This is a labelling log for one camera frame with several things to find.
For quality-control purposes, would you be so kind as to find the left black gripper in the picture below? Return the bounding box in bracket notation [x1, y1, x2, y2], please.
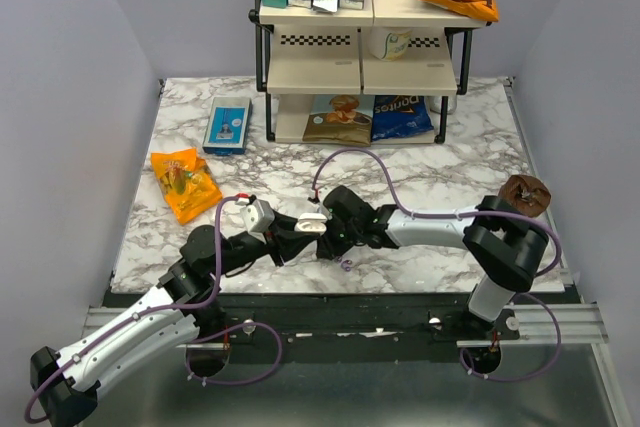
[210, 209, 321, 279]

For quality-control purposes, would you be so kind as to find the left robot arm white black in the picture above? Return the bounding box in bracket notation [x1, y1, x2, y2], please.
[24, 200, 327, 426]

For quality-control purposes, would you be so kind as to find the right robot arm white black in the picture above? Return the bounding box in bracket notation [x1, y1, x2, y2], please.
[316, 186, 550, 339]

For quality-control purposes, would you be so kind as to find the orange candy bag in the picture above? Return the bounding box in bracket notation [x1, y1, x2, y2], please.
[150, 148, 223, 225]

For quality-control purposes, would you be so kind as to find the blue razor box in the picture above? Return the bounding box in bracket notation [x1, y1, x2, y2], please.
[202, 96, 252, 156]

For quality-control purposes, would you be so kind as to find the gold brown snack bag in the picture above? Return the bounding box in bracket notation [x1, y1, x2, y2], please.
[302, 94, 375, 146]

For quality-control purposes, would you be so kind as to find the blue Doritos bag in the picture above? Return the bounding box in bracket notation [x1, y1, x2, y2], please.
[371, 95, 434, 141]

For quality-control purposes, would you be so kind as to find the white yogurt cup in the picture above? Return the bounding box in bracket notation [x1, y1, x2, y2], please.
[367, 27, 412, 61]

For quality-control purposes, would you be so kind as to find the beige black shelf rack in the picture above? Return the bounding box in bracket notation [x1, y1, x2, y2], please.
[248, 0, 485, 143]

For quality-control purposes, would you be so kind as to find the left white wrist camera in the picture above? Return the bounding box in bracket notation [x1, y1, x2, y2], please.
[235, 196, 275, 234]

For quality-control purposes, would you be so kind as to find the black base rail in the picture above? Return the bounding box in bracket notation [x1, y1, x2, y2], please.
[99, 291, 521, 366]

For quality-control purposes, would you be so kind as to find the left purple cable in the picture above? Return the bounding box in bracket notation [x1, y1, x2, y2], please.
[23, 194, 284, 423]

